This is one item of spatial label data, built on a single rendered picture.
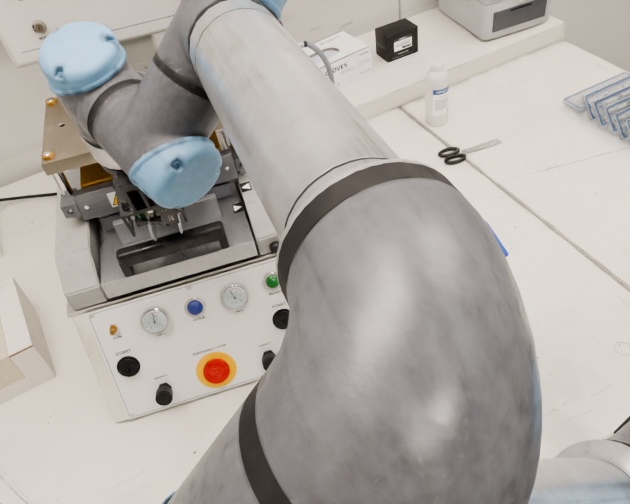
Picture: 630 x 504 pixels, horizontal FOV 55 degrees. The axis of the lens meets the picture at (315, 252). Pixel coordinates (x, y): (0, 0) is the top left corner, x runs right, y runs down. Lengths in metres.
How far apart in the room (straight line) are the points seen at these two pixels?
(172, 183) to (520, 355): 0.38
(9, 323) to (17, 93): 0.60
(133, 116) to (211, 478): 0.37
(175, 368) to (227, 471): 0.71
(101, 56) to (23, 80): 0.93
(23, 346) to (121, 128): 0.57
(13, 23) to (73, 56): 0.45
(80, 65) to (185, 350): 0.49
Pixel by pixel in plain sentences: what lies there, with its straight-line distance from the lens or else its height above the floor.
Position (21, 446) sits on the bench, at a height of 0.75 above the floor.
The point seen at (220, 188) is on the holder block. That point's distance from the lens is 0.94.
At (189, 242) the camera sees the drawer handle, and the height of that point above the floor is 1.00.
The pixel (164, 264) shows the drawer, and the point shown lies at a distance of 0.88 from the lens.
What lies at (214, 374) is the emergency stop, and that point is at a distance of 0.96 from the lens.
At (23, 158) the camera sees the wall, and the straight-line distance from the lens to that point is 1.61.
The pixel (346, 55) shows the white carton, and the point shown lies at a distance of 1.49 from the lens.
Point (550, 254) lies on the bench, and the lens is 1.14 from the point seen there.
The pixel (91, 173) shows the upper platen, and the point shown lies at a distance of 0.94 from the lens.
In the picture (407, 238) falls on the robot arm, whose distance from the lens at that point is 0.23.
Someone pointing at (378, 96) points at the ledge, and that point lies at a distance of 1.46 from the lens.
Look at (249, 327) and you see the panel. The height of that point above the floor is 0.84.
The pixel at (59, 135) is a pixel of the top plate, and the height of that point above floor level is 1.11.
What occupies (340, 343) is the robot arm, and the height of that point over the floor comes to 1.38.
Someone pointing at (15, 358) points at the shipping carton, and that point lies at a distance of 1.07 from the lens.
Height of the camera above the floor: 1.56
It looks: 45 degrees down
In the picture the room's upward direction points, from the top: 10 degrees counter-clockwise
